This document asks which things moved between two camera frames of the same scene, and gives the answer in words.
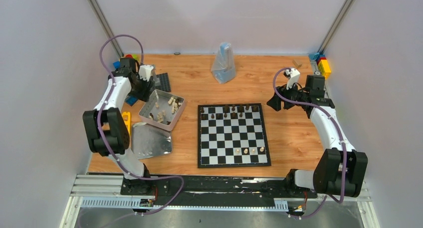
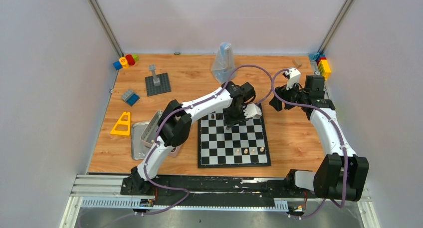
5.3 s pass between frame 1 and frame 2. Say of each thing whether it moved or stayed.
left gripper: moved
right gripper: stayed
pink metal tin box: moved
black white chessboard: stayed
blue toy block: stayed
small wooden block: stayed
